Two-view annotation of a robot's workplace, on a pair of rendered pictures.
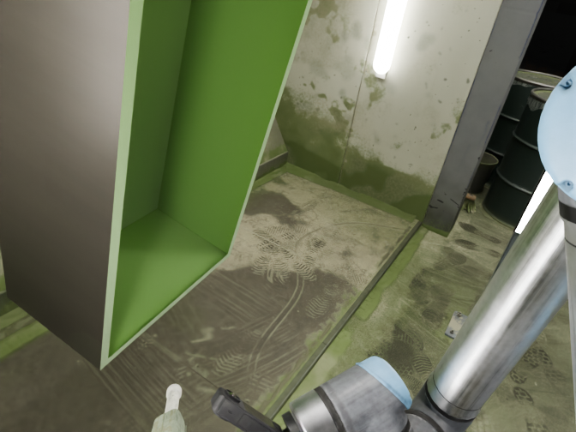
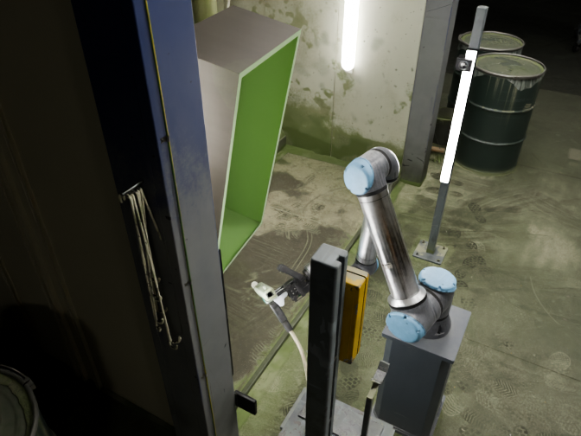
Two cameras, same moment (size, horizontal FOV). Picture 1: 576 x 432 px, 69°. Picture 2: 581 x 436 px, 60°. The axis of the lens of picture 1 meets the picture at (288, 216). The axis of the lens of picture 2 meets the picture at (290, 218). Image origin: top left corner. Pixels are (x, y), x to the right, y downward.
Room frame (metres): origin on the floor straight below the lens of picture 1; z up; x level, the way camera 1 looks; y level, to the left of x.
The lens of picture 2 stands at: (-1.20, 0.00, 2.29)
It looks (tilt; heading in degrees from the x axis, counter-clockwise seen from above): 36 degrees down; 1
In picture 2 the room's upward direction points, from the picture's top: straight up
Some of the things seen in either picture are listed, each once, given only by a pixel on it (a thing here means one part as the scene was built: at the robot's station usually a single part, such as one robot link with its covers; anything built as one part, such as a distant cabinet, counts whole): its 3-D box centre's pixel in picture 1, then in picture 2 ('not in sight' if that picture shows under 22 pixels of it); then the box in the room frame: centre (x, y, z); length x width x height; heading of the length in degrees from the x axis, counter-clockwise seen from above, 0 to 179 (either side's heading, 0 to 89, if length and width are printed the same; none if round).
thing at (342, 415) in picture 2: not in sight; (341, 397); (-0.29, -0.15, 0.95); 0.26 x 0.15 x 0.32; 62
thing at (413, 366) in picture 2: not in sight; (417, 368); (0.29, -0.58, 0.32); 0.31 x 0.31 x 0.64; 62
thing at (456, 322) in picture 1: (470, 332); (430, 252); (1.52, -0.96, 0.01); 0.20 x 0.20 x 0.01; 62
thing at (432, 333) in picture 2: not in sight; (429, 314); (0.29, -0.58, 0.69); 0.19 x 0.19 x 0.10
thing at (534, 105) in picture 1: (547, 163); (495, 114); (2.84, -1.74, 0.44); 0.59 x 0.58 x 0.89; 166
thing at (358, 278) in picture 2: not in sight; (335, 312); (-0.39, -0.10, 1.42); 0.12 x 0.06 x 0.26; 62
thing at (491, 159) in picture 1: (472, 171); (443, 127); (3.21, -1.43, 0.14); 0.31 x 0.29 x 0.28; 152
